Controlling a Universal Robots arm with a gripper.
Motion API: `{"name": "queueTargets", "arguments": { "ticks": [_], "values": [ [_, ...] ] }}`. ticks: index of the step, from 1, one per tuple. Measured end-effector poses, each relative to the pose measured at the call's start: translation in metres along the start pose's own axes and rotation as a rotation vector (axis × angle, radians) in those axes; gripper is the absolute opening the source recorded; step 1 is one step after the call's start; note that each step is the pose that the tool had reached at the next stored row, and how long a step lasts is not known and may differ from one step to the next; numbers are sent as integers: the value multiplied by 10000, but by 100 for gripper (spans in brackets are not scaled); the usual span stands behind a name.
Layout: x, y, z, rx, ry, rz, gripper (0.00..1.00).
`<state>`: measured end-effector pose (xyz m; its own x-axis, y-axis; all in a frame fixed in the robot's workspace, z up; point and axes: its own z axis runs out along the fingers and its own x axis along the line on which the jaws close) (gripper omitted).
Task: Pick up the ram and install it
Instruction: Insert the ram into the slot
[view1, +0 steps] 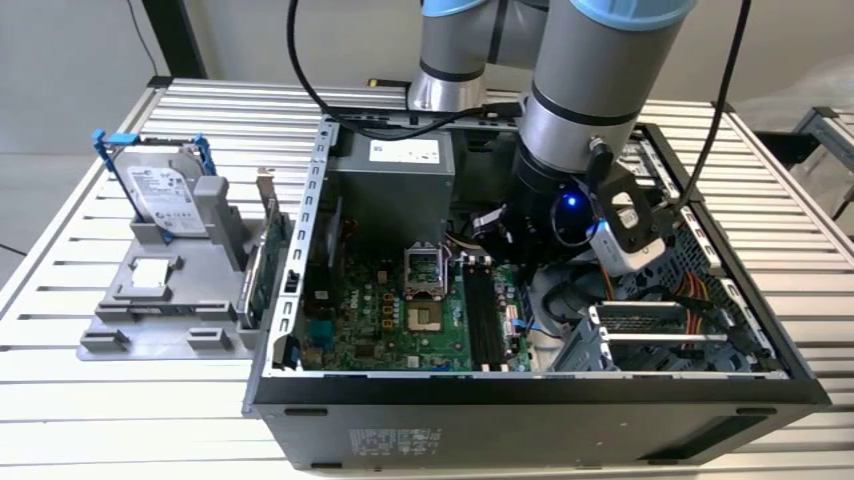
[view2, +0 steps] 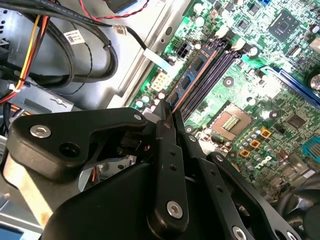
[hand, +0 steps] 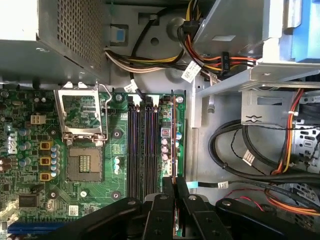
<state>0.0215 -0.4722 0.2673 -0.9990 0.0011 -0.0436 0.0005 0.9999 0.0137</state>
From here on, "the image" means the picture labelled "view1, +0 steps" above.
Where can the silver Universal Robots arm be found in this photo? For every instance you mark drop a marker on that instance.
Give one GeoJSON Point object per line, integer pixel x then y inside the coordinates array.
{"type": "Point", "coordinates": [587, 75]}

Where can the black RAM slot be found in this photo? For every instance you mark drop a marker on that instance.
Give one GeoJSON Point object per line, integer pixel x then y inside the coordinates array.
{"type": "Point", "coordinates": [477, 310]}

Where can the thin locking lever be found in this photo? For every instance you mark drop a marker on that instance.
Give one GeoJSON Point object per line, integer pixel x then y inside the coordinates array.
{"type": "Point", "coordinates": [445, 275]}

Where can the silver optical drive cage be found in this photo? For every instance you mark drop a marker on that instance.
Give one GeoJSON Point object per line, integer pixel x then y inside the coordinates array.
{"type": "Point", "coordinates": [642, 155]}

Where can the grey power supply unit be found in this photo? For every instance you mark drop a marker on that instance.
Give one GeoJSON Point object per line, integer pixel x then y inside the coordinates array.
{"type": "Point", "coordinates": [394, 200]}

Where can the CPU socket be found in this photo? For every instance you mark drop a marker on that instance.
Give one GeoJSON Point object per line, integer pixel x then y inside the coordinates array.
{"type": "Point", "coordinates": [424, 315]}

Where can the silver disk bay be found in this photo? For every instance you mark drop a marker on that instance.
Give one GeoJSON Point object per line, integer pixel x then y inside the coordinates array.
{"type": "Point", "coordinates": [667, 338]}

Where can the green motherboard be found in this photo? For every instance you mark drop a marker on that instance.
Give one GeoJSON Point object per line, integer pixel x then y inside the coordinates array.
{"type": "Point", "coordinates": [360, 310]}

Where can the blue expansion slot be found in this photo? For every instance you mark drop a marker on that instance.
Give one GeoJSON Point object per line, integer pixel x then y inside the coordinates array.
{"type": "Point", "coordinates": [320, 335]}

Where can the black open PC case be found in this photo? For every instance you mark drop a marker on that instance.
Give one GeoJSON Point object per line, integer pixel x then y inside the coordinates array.
{"type": "Point", "coordinates": [467, 430]}

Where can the metal side table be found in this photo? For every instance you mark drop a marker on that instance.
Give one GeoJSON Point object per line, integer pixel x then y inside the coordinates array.
{"type": "Point", "coordinates": [827, 125]}

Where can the grey parts rack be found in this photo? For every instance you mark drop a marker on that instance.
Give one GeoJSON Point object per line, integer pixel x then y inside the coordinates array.
{"type": "Point", "coordinates": [200, 280]}

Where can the hard disk in blue carrier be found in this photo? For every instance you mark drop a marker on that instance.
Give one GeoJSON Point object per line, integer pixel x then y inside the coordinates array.
{"type": "Point", "coordinates": [160, 190]}

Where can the silver CPU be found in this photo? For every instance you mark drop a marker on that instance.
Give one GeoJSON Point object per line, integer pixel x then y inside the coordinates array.
{"type": "Point", "coordinates": [151, 271]}

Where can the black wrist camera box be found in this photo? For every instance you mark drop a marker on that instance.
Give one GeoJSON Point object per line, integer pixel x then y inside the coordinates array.
{"type": "Point", "coordinates": [643, 210]}

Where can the graphics card with metal bracket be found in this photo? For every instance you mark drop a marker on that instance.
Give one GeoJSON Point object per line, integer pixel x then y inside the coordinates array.
{"type": "Point", "coordinates": [267, 260]}

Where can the black frame post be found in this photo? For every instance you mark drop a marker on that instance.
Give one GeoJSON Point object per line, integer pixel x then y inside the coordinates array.
{"type": "Point", "coordinates": [176, 40]}

